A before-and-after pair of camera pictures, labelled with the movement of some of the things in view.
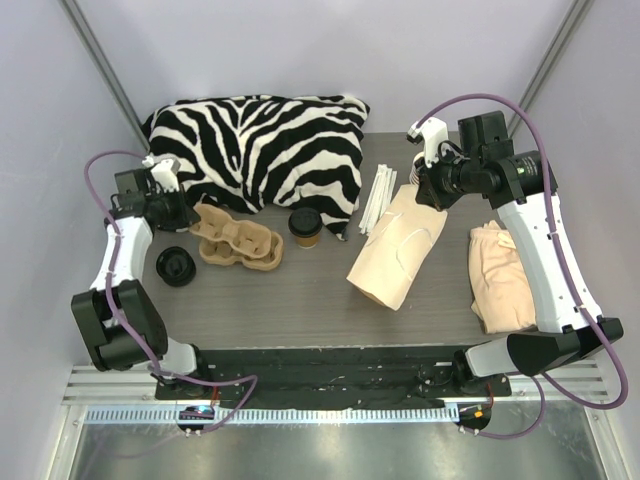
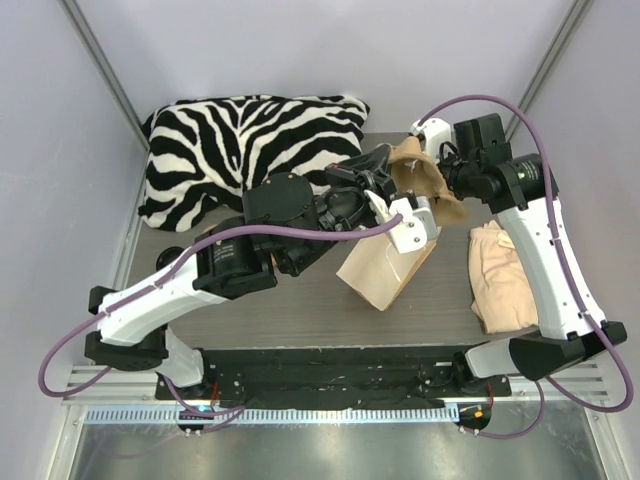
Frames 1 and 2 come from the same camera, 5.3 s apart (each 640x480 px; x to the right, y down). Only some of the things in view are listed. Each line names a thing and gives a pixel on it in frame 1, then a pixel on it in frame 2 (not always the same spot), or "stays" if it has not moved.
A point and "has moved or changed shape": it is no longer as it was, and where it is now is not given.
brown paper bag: [397, 249] has moved or changed shape
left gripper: [179, 214] to [382, 181]
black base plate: [332, 377] stays
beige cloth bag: [500, 286] stays
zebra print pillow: [273, 154] stays
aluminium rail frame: [118, 396] stays
